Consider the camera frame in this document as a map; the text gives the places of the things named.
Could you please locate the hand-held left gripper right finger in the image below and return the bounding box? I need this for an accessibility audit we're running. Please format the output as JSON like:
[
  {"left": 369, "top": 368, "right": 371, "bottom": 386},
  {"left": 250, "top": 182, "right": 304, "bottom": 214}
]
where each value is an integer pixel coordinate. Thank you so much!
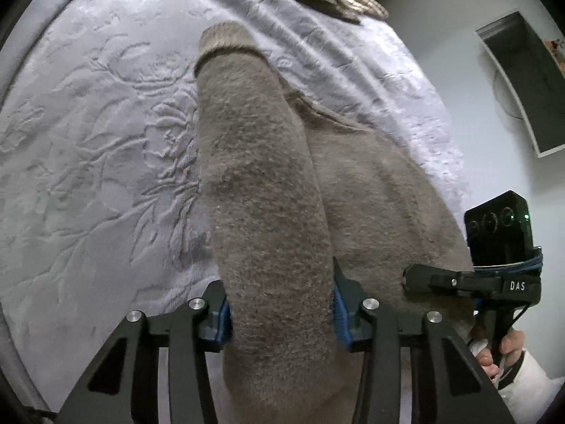
[{"left": 332, "top": 257, "right": 516, "bottom": 424}]

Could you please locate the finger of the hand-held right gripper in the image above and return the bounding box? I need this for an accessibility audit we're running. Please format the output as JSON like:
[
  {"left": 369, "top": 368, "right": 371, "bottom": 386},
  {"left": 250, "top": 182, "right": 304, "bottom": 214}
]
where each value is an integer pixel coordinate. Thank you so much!
[{"left": 403, "top": 264, "right": 476, "bottom": 299}]

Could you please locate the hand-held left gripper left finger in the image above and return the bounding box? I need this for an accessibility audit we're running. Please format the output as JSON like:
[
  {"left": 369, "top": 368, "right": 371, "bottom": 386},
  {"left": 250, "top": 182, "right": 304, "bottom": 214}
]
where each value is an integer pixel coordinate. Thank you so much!
[{"left": 57, "top": 279, "right": 233, "bottom": 424}]

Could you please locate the grey-beige fuzzy sweater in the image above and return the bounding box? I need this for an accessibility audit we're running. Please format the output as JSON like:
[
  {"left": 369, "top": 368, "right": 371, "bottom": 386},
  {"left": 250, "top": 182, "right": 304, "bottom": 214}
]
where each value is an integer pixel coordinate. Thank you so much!
[{"left": 194, "top": 22, "right": 490, "bottom": 424}]

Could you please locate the person's right forearm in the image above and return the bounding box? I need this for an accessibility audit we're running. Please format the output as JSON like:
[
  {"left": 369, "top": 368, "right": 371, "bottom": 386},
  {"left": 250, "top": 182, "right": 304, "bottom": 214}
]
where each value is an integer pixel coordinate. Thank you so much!
[{"left": 496, "top": 349, "right": 565, "bottom": 424}]

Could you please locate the person's right hand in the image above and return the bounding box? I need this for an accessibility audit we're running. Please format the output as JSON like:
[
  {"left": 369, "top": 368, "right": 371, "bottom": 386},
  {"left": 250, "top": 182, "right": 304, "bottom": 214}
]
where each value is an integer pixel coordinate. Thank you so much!
[{"left": 470, "top": 330, "right": 527, "bottom": 379}]

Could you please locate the white embossed bedspread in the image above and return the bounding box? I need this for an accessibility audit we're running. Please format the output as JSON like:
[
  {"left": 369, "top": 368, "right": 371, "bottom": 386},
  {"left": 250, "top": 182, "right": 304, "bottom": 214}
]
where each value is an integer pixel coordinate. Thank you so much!
[{"left": 0, "top": 0, "right": 471, "bottom": 412}]

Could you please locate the blue cable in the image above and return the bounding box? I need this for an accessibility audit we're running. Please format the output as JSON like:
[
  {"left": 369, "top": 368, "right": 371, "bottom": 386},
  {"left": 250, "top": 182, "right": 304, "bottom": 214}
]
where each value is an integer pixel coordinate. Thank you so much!
[{"left": 474, "top": 249, "right": 545, "bottom": 273}]

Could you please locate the thin wall cable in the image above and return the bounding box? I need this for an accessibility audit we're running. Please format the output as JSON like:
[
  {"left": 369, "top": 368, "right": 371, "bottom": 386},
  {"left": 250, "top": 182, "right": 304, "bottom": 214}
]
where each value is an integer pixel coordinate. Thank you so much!
[{"left": 493, "top": 71, "right": 524, "bottom": 120}]

